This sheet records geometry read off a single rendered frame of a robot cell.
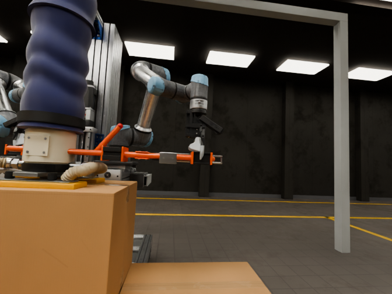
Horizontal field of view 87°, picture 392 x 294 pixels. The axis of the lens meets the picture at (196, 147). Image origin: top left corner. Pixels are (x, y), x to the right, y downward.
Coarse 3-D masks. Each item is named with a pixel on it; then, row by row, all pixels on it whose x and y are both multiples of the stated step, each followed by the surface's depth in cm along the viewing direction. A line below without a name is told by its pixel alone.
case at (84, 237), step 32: (0, 192) 63; (32, 192) 64; (64, 192) 64; (96, 192) 65; (128, 192) 86; (0, 224) 62; (32, 224) 63; (64, 224) 64; (96, 224) 65; (128, 224) 90; (0, 256) 61; (32, 256) 62; (64, 256) 63; (96, 256) 64; (128, 256) 93; (0, 288) 61; (32, 288) 62; (64, 288) 62; (96, 288) 63
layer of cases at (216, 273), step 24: (144, 264) 102; (168, 264) 103; (192, 264) 104; (216, 264) 105; (240, 264) 106; (144, 288) 83; (168, 288) 83; (192, 288) 84; (216, 288) 85; (240, 288) 86; (264, 288) 86
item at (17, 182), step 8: (8, 176) 71; (48, 176) 72; (56, 176) 73; (0, 184) 67; (8, 184) 67; (16, 184) 67; (24, 184) 67; (32, 184) 68; (40, 184) 68; (48, 184) 68; (56, 184) 68; (64, 184) 68; (72, 184) 69; (80, 184) 73
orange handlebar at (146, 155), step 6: (12, 150) 79; (18, 150) 79; (72, 150) 80; (78, 150) 81; (84, 150) 81; (90, 150) 81; (96, 150) 81; (126, 156) 82; (132, 156) 82; (138, 156) 82; (144, 156) 82; (150, 156) 83; (156, 156) 83; (180, 156) 84; (186, 156) 84
